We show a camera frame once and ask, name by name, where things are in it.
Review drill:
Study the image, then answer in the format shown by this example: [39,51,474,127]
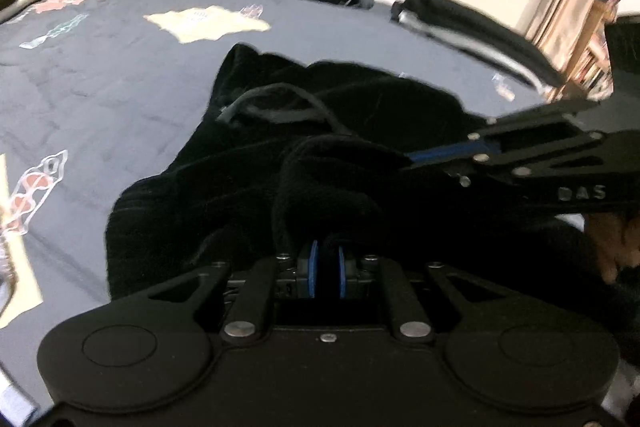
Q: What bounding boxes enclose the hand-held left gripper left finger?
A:
[150,238,322,342]

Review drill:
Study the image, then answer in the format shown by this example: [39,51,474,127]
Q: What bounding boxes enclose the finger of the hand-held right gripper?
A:
[467,98,608,148]
[399,134,623,190]

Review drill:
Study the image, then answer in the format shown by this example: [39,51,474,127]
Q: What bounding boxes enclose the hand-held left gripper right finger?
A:
[336,242,506,342]

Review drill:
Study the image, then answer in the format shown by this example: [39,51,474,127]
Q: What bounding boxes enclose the black drawstring pants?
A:
[104,43,640,308]

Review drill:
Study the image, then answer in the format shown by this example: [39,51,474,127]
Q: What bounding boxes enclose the black and grey clothes stack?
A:
[389,0,570,92]

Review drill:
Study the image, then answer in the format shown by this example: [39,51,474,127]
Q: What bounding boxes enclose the person's right hand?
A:
[584,211,640,287]

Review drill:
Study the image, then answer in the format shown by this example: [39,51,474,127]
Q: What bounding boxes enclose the wooden bookshelf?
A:
[565,0,628,104]

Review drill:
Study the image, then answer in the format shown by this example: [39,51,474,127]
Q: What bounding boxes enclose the grey printed quilt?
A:
[0,0,568,415]

